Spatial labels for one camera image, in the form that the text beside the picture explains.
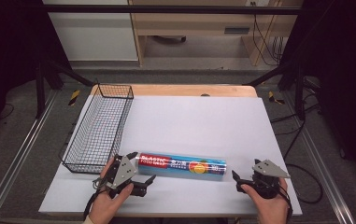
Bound yellow black striped tape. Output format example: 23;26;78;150
68;90;81;106
267;91;286;105

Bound black floor cable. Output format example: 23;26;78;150
270;92;324;205

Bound black wire basket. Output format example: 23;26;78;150
60;82;135;175

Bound wooden desk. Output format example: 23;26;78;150
127;0;305;67

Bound blue plastic wrap roll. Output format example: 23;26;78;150
136;152;228;182

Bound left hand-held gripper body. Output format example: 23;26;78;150
92;154;148;200

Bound person's right hand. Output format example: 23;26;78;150
240;177;290;224

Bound black metal frame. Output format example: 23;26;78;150
35;3;307;120

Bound hanging black cables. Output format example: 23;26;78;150
250;1;286;67

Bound white cabinet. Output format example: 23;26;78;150
41;0;139;63

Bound person's left hand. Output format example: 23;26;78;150
88;157;135;224

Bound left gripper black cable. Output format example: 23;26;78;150
82;189;101;220

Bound wooden table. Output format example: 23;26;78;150
90;83;259;99

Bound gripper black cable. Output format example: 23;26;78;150
277;181;293;223
82;189;101;220

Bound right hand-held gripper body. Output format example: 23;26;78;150
236;159;292;200

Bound aluminium floor rail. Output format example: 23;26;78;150
0;90;59;224
282;91;356;224

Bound white table mat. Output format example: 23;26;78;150
38;94;304;217

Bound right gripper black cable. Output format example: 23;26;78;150
277;181;293;223

